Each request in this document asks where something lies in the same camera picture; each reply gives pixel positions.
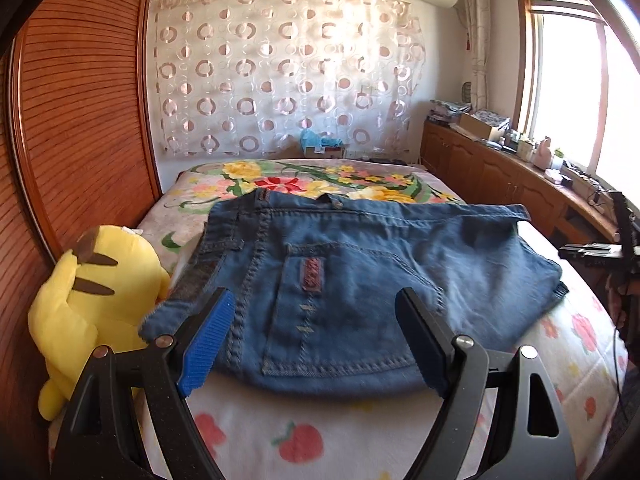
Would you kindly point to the wooden side cabinet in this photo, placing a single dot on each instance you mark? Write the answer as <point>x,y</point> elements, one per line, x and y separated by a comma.
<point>500,170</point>

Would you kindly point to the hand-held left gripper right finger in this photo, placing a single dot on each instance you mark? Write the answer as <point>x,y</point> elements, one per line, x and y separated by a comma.
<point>420,345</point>

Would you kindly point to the dark round wall ornament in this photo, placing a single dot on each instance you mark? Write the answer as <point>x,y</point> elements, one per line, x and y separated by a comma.
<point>466,92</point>

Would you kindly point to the white fruit print bedsheet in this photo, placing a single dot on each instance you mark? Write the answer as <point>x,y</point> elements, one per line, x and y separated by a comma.
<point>300,435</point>

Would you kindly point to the blue denim pants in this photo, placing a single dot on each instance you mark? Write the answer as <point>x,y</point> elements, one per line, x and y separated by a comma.
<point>375,260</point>

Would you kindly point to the small cardboard box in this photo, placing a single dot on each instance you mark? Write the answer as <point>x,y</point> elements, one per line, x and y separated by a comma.
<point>327,151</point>

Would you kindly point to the wooden framed window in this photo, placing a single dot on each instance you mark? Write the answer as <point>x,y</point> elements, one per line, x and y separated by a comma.
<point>565,85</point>

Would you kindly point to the blue fluffy cloth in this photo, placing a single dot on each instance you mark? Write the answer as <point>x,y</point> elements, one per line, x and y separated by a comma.
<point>315,137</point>

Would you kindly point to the pink figurine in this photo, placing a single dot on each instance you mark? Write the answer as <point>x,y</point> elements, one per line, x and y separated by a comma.
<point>543,152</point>

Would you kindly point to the yellow plush toy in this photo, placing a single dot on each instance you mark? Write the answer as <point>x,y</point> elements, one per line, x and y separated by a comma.
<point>90,320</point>

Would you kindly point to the sheer curtain with circles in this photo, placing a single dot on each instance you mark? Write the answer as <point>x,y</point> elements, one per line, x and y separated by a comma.
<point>280,70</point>

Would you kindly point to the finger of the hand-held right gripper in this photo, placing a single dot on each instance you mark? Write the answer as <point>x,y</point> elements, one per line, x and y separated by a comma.
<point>585,250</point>

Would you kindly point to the floral blanket with yellow flowers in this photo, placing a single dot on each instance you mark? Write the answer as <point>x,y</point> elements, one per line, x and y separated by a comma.
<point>280,175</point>

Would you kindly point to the small potted plant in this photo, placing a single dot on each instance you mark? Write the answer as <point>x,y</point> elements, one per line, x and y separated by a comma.
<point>525,146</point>

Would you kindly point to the patterned window curtain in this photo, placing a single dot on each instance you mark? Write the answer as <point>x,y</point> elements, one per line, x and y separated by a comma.
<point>475,35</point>

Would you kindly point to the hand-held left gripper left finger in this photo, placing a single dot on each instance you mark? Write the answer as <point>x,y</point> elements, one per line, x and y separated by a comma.
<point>207,345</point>

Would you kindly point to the cardboard box with patterned cloth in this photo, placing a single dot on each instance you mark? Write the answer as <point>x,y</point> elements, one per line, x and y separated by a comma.
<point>480,125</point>

